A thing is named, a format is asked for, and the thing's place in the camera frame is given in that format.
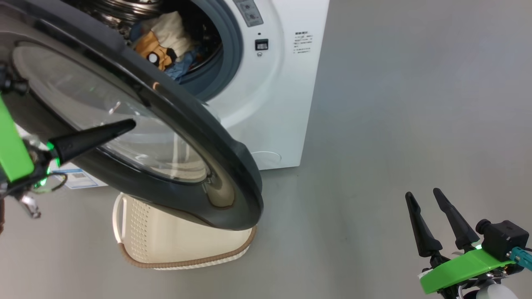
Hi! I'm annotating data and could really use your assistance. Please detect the right camera cable teal plug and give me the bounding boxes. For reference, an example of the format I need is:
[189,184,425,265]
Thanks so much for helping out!
[510,246,532,271]

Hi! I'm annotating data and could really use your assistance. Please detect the blue white energy label sticker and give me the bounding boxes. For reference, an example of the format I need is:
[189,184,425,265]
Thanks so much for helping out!
[49,163,99,190]

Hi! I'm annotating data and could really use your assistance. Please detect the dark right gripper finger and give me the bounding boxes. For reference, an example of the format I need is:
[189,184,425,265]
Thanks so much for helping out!
[433,187,481,251]
[405,191,443,258]

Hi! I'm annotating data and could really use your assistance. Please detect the thin black left gripper cable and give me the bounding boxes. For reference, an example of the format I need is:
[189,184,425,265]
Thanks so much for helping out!
[35,172,68,194]

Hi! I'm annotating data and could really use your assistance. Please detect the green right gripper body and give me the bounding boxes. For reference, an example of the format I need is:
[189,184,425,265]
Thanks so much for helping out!
[418,248,523,299]

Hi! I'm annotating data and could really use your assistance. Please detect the blue and orange clothes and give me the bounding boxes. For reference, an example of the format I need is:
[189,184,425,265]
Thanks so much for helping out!
[71,0,223,81]

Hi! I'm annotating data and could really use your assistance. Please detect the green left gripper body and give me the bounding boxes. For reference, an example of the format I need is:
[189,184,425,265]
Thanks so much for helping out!
[0,96,59,220]

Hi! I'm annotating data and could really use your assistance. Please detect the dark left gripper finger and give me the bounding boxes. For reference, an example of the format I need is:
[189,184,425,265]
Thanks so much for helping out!
[48,119,137,165]

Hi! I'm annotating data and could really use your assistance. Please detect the white front-load washing machine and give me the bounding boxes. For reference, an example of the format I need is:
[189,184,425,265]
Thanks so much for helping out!
[17,0,330,189]

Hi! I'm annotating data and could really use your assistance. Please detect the black round glass washer door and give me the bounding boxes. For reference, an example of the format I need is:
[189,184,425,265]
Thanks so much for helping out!
[0,0,264,231]

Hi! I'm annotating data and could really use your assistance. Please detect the grey warning sticker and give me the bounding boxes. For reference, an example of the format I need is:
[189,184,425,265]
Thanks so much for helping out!
[233,0,264,28]

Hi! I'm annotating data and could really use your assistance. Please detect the cream perforated laundry basket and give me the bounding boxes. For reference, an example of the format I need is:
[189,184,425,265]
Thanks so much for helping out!
[112,192,257,270]

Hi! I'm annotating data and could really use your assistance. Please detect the round white filter cover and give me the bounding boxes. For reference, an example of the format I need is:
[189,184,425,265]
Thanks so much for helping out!
[249,150,282,169]

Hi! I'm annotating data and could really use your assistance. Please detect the white garment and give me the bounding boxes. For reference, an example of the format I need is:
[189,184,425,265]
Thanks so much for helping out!
[150,12,196,56]

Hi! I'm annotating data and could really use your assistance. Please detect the orange garment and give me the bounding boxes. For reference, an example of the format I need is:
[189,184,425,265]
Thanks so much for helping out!
[134,31,177,70]

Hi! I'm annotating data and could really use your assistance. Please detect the grey rubber door gasket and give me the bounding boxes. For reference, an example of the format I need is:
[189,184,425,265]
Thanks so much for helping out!
[179,0,244,102]

